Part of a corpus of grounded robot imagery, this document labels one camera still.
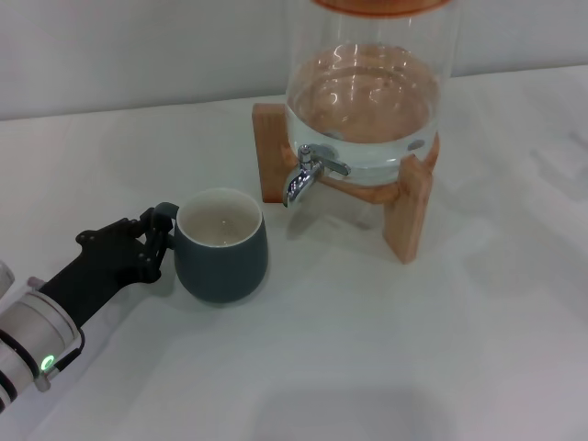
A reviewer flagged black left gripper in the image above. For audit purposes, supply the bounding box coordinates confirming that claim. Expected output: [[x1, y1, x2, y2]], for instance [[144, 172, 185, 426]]
[[39, 207, 175, 334]]

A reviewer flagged dark cup with white inside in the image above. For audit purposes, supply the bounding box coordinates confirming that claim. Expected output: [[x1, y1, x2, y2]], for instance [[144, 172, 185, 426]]
[[153, 187, 268, 305]]

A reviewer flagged chrome metal faucet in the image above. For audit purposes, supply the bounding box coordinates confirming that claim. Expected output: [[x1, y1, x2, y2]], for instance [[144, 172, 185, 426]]
[[283, 142, 353, 209]]

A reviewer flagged clear glass water dispenser jar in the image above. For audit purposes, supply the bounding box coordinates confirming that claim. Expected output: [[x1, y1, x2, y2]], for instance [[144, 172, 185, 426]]
[[283, 0, 462, 185]]

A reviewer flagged wooden dispenser stand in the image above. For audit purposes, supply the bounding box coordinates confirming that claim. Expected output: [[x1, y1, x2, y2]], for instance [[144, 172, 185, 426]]
[[251, 102, 441, 266]]

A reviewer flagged round wooden jar lid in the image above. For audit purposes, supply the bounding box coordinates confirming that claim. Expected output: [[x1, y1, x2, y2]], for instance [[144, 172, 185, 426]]
[[311, 0, 454, 20]]

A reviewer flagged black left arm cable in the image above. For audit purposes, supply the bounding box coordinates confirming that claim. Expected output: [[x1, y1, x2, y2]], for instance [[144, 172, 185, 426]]
[[45, 337, 86, 374]]

